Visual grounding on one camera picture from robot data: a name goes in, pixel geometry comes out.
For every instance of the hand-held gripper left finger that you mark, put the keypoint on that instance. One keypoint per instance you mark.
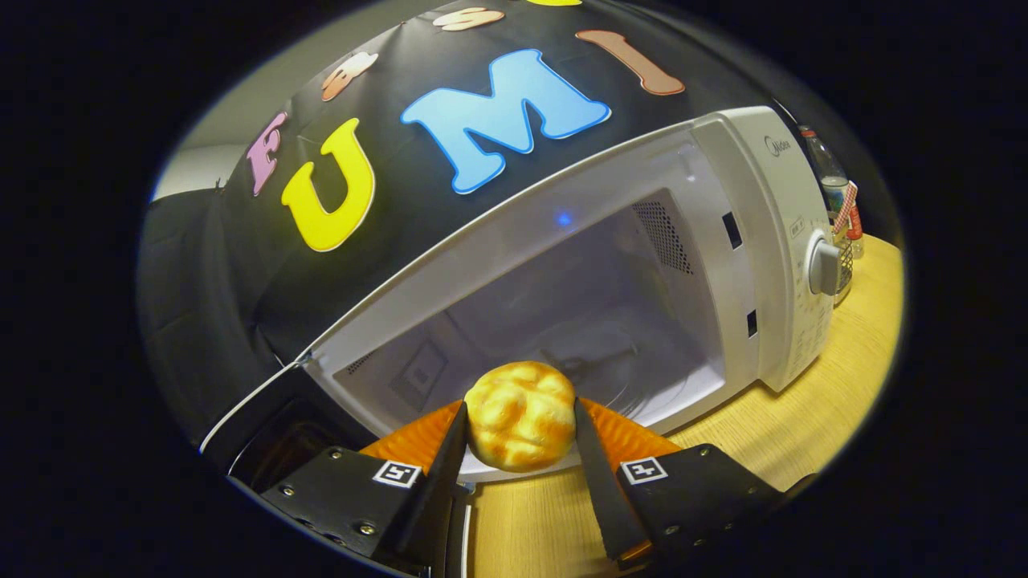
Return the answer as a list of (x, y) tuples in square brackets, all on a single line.
[(438, 490)]

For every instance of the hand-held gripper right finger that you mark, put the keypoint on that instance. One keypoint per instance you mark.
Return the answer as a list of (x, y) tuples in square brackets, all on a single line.
[(598, 490)]

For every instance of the golden bread bun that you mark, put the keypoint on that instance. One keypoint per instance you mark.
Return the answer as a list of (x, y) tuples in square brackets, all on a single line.
[(522, 417)]

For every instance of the white microwave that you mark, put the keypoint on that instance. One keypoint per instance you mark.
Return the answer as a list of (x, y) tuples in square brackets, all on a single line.
[(747, 201)]

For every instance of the small glass jar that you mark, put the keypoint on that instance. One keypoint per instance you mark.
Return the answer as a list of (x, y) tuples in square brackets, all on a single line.
[(844, 273)]

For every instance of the clear bottle red label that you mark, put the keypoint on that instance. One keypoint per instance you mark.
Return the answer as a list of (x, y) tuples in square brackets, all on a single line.
[(831, 185)]

